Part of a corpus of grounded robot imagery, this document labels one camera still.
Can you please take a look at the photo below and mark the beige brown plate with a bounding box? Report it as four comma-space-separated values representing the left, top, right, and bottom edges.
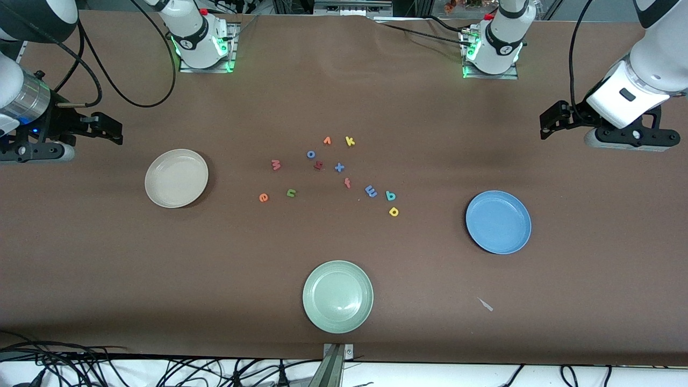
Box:
144, 148, 209, 209

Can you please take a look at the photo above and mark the blue plastic plate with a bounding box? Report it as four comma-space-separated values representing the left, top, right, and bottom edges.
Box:
465, 190, 532, 255

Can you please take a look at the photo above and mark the brown table cover sheet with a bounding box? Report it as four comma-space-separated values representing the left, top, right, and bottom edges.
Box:
0, 8, 688, 366

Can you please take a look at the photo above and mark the pale green plate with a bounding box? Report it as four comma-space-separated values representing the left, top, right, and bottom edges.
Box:
302, 260, 374, 334

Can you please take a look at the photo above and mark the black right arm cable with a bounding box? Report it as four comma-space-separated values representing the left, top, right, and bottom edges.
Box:
54, 0, 178, 108

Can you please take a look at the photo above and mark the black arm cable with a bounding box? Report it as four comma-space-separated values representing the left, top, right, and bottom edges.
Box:
54, 0, 178, 108
568, 0, 594, 121

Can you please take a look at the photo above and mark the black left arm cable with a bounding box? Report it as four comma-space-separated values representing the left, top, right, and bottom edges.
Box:
568, 0, 594, 121

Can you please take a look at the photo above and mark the thin black table cable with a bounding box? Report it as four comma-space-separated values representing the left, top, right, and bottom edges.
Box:
425, 15, 475, 34
376, 20, 466, 46

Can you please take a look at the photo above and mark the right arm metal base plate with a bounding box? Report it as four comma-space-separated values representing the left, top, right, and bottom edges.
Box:
178, 21, 238, 74

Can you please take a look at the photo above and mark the black floor cable tangle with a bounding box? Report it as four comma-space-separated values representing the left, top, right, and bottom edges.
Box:
0, 331, 323, 387

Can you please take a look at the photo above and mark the grey metal frame box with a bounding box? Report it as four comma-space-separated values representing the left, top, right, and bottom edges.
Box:
314, 0, 393, 17

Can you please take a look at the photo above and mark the metal table clamp bracket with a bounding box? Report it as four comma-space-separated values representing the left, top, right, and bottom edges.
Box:
322, 343, 354, 387

